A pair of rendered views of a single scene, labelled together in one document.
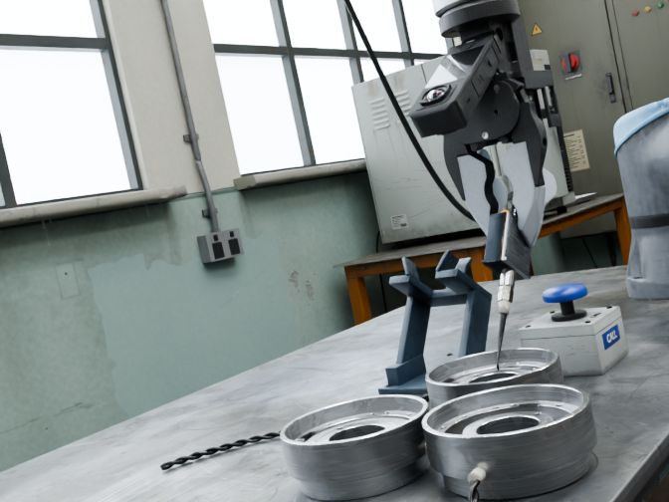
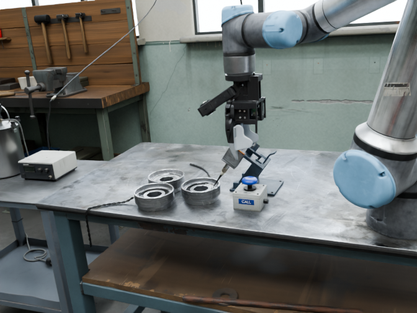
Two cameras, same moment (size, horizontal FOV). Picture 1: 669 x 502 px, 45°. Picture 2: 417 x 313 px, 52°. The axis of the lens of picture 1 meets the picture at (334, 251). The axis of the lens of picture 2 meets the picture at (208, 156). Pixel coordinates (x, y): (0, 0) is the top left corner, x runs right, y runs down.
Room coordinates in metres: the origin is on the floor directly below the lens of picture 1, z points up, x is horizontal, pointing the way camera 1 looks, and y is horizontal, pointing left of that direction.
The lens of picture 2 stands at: (0.37, -1.13, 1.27)
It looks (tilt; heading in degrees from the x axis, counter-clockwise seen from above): 18 degrees down; 74
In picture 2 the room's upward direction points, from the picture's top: 4 degrees counter-clockwise
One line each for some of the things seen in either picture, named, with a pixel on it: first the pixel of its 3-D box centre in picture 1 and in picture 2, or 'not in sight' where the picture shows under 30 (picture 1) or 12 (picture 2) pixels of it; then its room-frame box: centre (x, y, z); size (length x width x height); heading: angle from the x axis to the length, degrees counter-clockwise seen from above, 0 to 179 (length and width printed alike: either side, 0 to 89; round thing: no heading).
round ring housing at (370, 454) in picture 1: (359, 445); (166, 181); (0.55, 0.01, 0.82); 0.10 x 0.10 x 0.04
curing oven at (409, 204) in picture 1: (473, 147); not in sight; (3.16, -0.61, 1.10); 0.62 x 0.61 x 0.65; 141
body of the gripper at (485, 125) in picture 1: (495, 79); (244, 99); (0.73, -0.17, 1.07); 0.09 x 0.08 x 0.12; 139
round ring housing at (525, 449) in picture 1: (510, 439); (154, 197); (0.50, -0.08, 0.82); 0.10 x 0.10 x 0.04
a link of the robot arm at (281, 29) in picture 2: not in sight; (277, 29); (0.79, -0.25, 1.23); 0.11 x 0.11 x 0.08; 25
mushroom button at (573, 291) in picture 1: (567, 312); (249, 187); (0.73, -0.20, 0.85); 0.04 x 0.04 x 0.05
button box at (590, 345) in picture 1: (575, 338); (252, 196); (0.73, -0.20, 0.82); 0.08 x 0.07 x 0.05; 141
